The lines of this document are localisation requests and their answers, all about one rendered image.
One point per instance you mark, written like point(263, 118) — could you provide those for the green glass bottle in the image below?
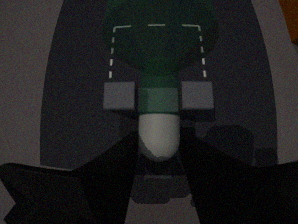
point(159, 38)

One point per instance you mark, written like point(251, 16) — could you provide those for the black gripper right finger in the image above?
point(226, 190)

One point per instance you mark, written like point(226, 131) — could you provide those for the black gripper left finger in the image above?
point(99, 191)

